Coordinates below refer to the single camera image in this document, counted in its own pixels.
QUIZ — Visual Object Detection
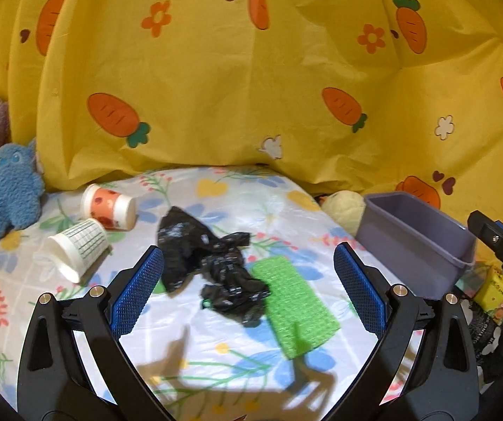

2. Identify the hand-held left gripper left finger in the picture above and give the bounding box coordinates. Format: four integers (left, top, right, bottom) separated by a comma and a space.
16, 246, 175, 421

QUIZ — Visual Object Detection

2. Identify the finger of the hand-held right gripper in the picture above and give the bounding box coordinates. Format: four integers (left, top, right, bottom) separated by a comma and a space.
468, 210, 503, 257

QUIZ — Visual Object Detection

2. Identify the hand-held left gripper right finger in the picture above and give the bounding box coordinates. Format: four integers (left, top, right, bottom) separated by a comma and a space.
322, 241, 480, 421

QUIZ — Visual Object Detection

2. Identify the grey plastic bin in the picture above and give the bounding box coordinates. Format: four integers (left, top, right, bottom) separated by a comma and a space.
356, 192, 477, 301

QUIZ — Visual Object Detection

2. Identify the black plastic bag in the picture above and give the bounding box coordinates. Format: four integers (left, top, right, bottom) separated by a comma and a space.
157, 206, 270, 327

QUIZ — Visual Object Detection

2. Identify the yellow small box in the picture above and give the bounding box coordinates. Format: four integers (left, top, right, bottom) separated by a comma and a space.
474, 267, 503, 323

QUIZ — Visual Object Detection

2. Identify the green textured cloth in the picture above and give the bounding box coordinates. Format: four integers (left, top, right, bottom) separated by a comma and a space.
251, 254, 341, 360

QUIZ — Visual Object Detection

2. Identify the white green grid paper cup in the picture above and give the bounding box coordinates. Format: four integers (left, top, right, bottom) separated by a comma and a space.
47, 218, 107, 283

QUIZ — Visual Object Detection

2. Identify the cream plush ball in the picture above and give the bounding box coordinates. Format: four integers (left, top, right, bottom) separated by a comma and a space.
322, 191, 366, 238

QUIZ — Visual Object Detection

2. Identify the dark printed bag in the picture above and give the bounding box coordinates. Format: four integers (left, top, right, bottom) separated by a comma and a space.
455, 294, 503, 382

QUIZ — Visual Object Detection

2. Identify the orange printed paper cup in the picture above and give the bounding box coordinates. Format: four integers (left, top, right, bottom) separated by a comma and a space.
80, 183, 138, 231

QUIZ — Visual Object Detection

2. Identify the floral print bed sheet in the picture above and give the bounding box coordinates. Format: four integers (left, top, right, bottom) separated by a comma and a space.
0, 164, 428, 421

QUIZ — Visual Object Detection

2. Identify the blue plush toy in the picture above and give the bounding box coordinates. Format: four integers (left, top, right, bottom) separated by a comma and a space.
0, 142, 47, 240

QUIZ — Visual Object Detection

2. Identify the yellow carrot print cloth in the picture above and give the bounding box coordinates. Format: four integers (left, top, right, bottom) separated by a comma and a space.
0, 0, 503, 248

